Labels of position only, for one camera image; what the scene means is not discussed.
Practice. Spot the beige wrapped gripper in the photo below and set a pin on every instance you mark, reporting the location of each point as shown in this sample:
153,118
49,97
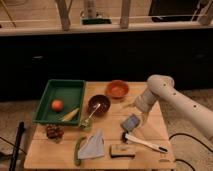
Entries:
144,103

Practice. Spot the blue grey sponge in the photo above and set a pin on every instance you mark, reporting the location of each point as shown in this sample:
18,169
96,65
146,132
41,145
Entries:
130,123

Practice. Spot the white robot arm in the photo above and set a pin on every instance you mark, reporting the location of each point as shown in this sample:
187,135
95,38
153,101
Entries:
161,86

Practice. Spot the orange bowl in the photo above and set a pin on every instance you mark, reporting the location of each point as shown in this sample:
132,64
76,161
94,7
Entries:
117,89

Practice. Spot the dark brown bowl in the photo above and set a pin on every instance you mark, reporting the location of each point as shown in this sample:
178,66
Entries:
104,105

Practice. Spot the wooden block eraser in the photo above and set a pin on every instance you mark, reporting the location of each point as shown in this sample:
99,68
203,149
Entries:
122,150

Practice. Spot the grey folded cloth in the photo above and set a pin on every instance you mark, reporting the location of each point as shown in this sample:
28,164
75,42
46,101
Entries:
93,148

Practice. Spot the green cucumber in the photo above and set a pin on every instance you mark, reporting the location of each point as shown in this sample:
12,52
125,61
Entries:
77,161

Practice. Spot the yellow corn cob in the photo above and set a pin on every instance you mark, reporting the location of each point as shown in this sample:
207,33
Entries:
70,115

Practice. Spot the green plastic tray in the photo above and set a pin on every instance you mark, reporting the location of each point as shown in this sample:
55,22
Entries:
71,92

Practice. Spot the orange tomato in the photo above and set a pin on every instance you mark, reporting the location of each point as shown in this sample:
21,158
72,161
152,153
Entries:
57,105

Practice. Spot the dark grape bunch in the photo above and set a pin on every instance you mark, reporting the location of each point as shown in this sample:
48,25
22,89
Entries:
54,132

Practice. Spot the black pole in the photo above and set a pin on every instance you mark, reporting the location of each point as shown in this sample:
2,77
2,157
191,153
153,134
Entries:
16,147

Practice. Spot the white handled brush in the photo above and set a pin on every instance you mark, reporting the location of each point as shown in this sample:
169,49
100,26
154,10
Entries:
127,137

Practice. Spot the green handled spoon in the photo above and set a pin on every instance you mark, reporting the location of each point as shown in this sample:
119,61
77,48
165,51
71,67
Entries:
85,123

